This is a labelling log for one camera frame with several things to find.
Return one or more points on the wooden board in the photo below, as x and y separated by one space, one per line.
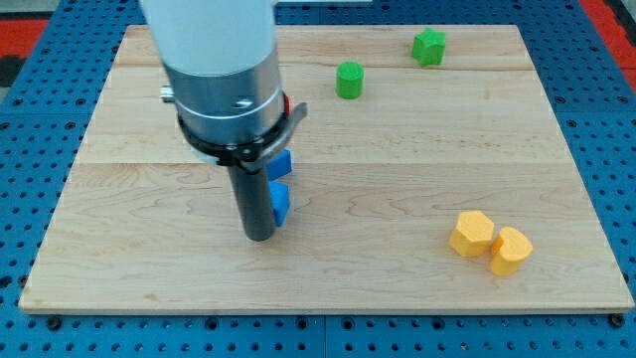
378 182

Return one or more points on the green cylinder block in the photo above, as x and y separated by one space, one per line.
350 80

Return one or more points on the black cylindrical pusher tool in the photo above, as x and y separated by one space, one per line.
253 197

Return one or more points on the blue pentagon block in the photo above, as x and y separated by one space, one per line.
280 200

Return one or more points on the blue cube block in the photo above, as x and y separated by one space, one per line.
280 165

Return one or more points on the yellow hexagon block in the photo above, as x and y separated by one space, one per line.
472 234

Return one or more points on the green star block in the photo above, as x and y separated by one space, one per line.
428 47

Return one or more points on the yellow heart block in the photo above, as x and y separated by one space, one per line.
509 250

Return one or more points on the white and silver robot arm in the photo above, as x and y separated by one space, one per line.
221 60

